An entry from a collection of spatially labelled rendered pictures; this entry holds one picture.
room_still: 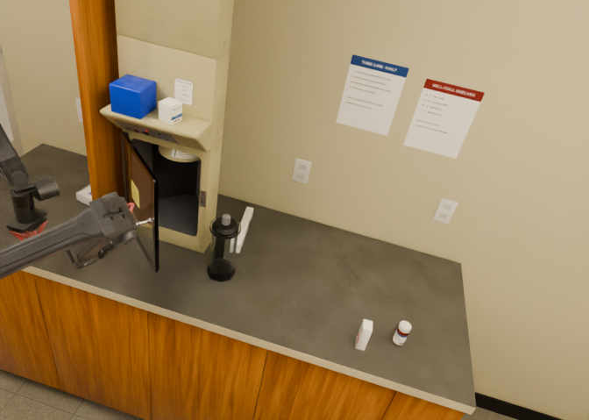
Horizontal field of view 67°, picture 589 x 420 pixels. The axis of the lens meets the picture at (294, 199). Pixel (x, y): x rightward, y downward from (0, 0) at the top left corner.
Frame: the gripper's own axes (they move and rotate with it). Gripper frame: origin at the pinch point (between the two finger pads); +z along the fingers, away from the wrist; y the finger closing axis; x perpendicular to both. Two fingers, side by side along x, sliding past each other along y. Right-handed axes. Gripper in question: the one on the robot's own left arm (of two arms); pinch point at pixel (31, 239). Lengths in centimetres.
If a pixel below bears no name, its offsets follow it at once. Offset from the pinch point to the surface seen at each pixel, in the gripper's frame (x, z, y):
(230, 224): -58, -7, 25
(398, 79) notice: -100, -54, 75
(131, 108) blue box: -24, -44, 22
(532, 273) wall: -180, 14, 74
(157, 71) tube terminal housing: -27, -52, 32
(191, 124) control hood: -41, -41, 27
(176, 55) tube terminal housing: -34, -59, 32
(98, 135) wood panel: -9.0, -27.9, 26.6
